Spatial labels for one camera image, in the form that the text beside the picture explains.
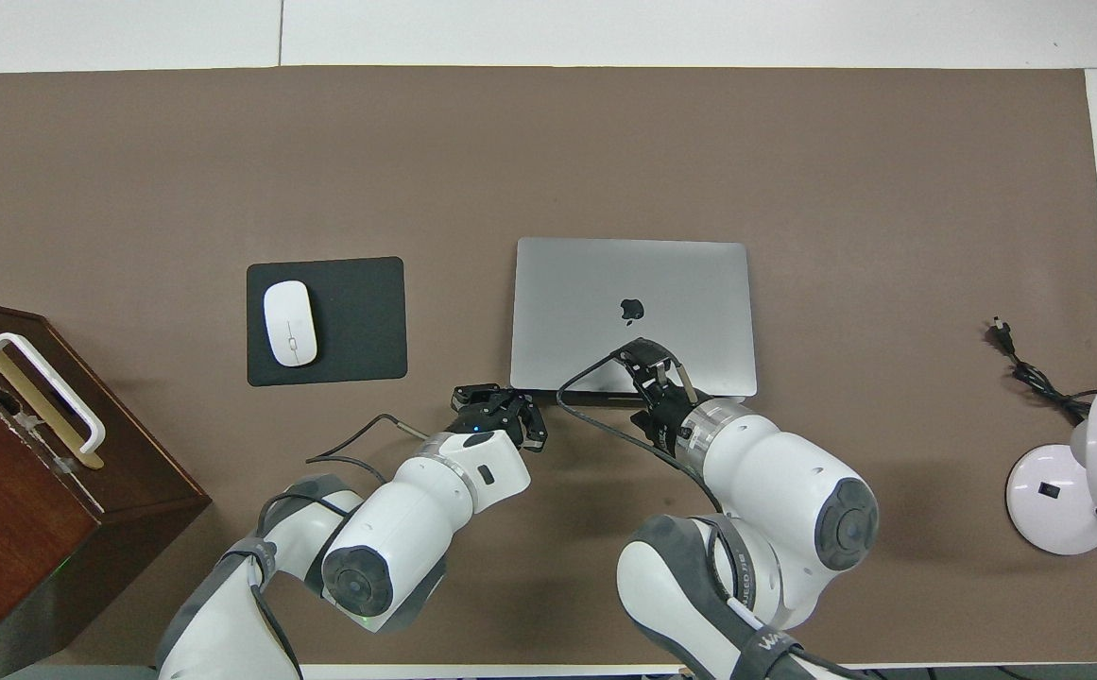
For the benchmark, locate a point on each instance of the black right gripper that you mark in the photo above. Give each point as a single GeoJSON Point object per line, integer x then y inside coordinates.
{"type": "Point", "coordinates": [666, 406]}

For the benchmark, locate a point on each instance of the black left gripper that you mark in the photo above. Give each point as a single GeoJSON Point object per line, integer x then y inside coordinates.
{"type": "Point", "coordinates": [491, 416]}

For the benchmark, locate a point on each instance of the silver apple laptop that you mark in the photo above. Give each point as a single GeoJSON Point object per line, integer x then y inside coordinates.
{"type": "Point", "coordinates": [586, 293]}

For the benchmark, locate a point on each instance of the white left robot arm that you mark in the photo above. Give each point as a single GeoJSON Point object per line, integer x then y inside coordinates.
{"type": "Point", "coordinates": [397, 529]}

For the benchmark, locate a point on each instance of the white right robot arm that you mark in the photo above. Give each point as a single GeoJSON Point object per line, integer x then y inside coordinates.
{"type": "Point", "coordinates": [775, 472]}

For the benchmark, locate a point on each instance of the black mouse pad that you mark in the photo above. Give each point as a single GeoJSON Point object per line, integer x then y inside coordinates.
{"type": "Point", "coordinates": [359, 321]}

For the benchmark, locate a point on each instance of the white computer mouse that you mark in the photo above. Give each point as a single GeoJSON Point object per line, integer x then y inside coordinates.
{"type": "Point", "coordinates": [290, 323]}

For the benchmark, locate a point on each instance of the brown table mat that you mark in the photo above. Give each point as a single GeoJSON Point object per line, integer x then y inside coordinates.
{"type": "Point", "coordinates": [548, 151]}

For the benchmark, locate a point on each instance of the white desk lamp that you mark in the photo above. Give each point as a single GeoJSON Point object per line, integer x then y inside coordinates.
{"type": "Point", "coordinates": [1049, 501]}

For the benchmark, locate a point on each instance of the dark brown wooden box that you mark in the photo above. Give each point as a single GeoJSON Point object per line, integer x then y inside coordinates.
{"type": "Point", "coordinates": [9, 510]}

